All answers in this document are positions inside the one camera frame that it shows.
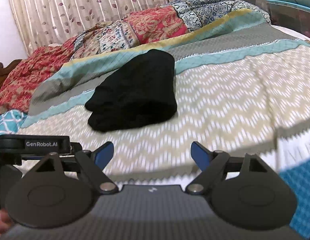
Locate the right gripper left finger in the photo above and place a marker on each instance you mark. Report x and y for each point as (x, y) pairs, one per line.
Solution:
(91, 166)

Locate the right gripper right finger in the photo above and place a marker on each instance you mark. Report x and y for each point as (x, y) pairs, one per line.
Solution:
(212, 166)

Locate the black pants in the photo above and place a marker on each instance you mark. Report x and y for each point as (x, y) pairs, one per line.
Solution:
(138, 94)

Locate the person's left hand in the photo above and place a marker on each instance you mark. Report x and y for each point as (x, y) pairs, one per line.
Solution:
(5, 221)

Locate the teal white lattice pillow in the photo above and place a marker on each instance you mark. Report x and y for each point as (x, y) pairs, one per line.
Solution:
(11, 121)

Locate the teal grey beige quilt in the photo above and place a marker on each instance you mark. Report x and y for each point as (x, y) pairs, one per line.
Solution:
(240, 85)

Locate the dark wooden headboard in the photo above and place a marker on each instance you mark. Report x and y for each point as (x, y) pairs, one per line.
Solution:
(5, 71)

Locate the red floral patchwork blanket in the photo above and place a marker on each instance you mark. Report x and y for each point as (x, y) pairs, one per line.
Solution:
(151, 25)

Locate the beige leaf pattern curtain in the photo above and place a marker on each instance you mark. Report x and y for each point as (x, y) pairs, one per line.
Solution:
(45, 22)

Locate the glass table with teal edge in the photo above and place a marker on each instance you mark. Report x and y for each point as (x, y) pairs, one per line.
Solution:
(282, 7)

